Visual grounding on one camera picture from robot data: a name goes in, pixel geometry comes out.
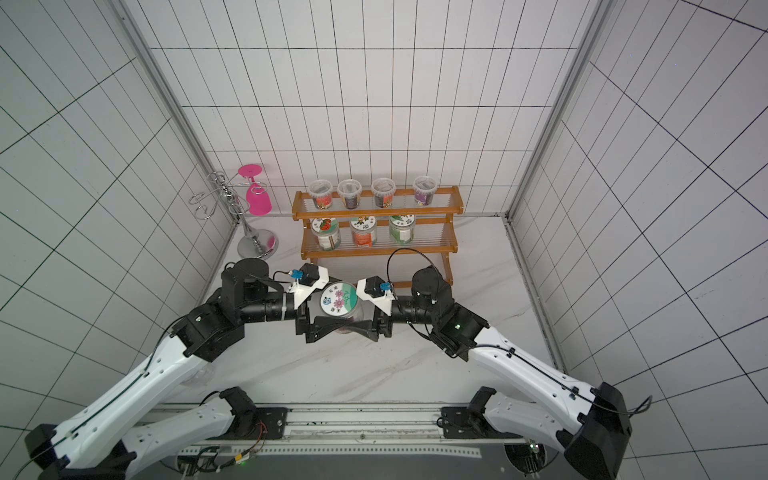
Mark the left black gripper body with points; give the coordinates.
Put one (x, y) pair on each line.
(279, 305)

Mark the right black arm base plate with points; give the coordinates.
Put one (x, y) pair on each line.
(462, 424)

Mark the jar with strawberry lid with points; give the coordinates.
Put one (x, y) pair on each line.
(327, 233)

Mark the small clear seed container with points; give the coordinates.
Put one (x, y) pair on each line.
(350, 191)
(383, 190)
(424, 188)
(321, 193)

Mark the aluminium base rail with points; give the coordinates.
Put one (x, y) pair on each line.
(345, 430)

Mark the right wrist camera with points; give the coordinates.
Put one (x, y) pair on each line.
(377, 292)

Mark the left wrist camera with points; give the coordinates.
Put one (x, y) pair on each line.
(305, 280)

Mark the chrome glass holder stand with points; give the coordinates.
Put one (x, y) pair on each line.
(231, 192)

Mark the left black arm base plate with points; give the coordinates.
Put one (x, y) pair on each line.
(258, 423)

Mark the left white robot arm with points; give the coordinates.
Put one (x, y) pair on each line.
(104, 441)

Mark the pink plastic wine glass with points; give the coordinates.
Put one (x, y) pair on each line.
(257, 196)

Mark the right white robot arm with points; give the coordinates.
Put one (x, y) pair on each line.
(589, 426)

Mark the jar with pink flower lid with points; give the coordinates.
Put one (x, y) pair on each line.
(339, 301)

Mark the jar with green tree lid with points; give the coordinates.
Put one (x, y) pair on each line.
(401, 228)

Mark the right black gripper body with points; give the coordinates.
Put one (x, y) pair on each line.
(384, 320)

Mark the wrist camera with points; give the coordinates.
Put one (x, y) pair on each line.
(377, 292)
(305, 280)

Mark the orange wooden three-tier shelf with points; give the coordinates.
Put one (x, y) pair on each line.
(434, 225)

